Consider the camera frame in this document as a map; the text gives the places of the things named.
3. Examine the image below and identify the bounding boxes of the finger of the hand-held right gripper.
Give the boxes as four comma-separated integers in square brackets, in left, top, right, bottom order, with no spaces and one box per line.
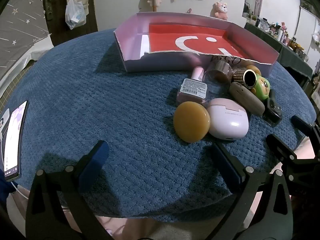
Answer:
[291,116,320,144]
[266,134,320,195]

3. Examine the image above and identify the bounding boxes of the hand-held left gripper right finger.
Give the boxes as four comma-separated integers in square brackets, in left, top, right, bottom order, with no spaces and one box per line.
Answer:
[209,142,294,240]

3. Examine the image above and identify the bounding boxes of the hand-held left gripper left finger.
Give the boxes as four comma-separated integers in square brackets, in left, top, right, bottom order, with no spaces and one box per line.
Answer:
[25,140,113,240]

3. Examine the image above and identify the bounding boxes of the black car key fob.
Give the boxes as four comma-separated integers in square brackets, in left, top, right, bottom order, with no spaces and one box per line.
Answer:
[261,89,283,127]

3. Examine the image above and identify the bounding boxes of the pink earbud case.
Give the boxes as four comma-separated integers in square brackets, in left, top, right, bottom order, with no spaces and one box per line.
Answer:
[206,97,250,140]

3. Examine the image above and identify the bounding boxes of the amber round lid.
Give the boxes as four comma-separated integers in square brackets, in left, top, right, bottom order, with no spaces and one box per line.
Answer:
[173,101,210,143]

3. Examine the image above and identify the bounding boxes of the taupe compact case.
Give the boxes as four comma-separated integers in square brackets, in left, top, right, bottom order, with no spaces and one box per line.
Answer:
[229,81,265,117]

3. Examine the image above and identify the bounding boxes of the green toy figure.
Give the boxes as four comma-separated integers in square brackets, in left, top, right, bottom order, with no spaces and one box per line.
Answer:
[251,76,271,97]

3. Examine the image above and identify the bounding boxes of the amber plastic jar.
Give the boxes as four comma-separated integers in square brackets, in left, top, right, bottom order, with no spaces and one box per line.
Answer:
[246,65,262,77]

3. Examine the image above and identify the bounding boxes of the clear glass jar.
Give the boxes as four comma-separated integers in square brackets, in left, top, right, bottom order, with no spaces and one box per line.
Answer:
[202,60,233,93]

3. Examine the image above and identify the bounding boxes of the pink nail polish bottle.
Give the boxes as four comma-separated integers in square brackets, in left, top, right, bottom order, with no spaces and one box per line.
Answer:
[176,66,208,105]

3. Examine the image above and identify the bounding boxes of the pink cardboard box red bottom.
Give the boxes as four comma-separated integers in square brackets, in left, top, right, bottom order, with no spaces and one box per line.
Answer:
[114,12,280,78]

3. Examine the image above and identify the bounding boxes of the table with dark cloth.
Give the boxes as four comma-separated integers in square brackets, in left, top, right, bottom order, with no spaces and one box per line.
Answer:
[244,22,314,80]

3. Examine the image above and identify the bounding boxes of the smartphone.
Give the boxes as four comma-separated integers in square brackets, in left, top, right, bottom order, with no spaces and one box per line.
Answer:
[4,100,29,182]

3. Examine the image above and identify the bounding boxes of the person's pink pants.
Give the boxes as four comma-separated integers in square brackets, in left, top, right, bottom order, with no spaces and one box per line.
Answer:
[6,187,278,240]

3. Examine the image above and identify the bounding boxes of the row of toiletry bottles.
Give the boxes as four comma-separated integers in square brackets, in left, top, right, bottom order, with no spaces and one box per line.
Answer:
[246,15,309,60]

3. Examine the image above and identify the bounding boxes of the metal rack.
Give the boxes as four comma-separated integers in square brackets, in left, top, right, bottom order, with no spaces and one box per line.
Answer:
[299,0,320,55]

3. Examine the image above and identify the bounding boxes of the dark wooden door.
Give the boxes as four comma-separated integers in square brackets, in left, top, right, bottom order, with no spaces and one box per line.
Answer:
[41,0,98,47]

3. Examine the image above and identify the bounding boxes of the hanging plastic bag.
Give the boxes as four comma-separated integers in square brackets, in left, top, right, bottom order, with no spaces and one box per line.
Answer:
[65,0,87,30]

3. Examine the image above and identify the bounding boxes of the grey star print cloth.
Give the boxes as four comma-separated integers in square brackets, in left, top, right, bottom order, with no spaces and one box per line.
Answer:
[0,0,54,85]

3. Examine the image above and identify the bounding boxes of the pink plush keychain toy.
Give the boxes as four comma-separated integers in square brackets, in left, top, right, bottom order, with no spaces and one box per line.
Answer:
[213,2,229,21]

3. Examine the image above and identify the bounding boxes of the metal door handle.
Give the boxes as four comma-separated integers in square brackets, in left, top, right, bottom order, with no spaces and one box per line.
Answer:
[44,0,53,20]

